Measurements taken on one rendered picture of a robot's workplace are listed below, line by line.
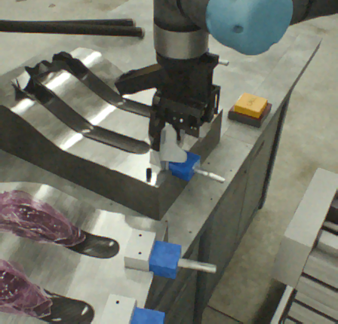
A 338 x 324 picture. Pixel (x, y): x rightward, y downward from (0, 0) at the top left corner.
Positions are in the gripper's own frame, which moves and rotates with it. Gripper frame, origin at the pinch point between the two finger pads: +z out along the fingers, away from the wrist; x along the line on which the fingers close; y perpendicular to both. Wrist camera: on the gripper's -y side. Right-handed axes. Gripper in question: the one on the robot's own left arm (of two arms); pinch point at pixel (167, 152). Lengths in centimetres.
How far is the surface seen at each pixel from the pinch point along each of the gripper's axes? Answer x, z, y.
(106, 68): 16.5, -0.9, -25.1
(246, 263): 47, 91, 9
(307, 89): 183, 91, -5
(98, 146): -3.0, 2.0, -13.0
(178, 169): -2.2, 0.7, 3.3
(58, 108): 0.3, -0.4, -25.0
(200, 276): 11, 53, 4
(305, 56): 67, 11, 8
